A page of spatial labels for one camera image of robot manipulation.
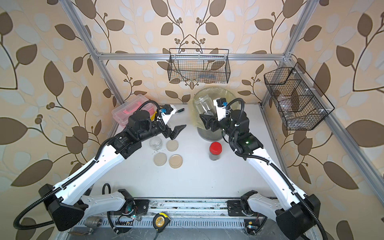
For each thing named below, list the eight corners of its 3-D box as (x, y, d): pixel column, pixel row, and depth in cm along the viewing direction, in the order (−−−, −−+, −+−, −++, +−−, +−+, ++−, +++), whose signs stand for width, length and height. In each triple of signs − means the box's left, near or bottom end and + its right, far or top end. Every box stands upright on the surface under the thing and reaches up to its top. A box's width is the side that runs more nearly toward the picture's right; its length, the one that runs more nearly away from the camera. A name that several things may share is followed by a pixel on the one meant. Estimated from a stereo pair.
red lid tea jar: (209, 161, 91) (210, 152, 83) (208, 151, 96) (210, 141, 87) (220, 161, 91) (222, 152, 83) (219, 151, 96) (221, 141, 87)
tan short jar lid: (168, 168, 90) (167, 167, 89) (170, 155, 96) (169, 154, 94) (182, 168, 90) (182, 167, 89) (183, 155, 96) (182, 154, 94)
